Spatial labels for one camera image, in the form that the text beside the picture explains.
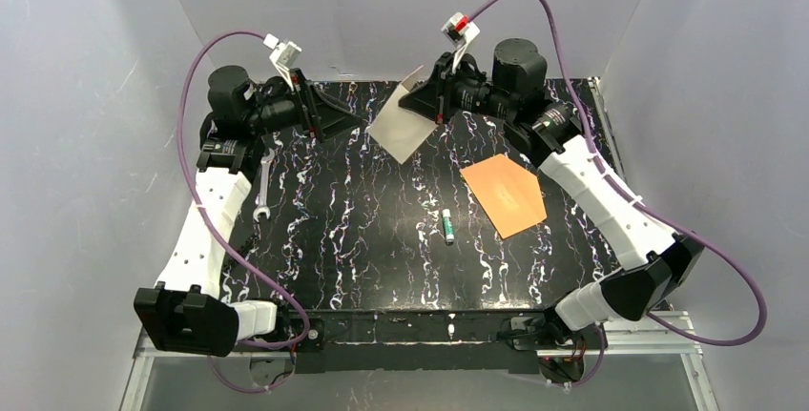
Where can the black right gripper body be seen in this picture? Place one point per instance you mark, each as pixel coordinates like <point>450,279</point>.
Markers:
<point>441,94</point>

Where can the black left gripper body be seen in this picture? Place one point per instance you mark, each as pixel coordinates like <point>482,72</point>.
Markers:
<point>308,106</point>

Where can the tan lined letter paper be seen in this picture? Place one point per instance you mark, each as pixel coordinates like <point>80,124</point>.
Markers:
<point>398,131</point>

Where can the brown paper envelope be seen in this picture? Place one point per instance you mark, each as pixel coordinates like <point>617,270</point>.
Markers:
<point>509,194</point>

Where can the green white glue stick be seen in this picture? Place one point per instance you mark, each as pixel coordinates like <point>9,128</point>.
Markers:
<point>448,228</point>

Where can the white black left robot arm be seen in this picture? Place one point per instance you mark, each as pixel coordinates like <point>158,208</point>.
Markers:
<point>182,312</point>

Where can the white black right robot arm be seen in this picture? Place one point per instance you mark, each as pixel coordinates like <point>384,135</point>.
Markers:
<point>653,258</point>

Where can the silver open-end wrench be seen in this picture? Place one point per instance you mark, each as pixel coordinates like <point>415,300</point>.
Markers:
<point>262,210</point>

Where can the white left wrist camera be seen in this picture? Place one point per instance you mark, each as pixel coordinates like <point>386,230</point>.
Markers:
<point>283,54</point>

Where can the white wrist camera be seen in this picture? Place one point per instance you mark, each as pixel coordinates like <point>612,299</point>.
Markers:
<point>461,32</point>
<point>283,54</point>

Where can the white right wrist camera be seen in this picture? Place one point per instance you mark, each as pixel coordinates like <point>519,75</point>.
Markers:
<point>461,32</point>

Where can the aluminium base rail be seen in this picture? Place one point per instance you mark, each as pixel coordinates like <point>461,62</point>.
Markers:
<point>372,329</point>

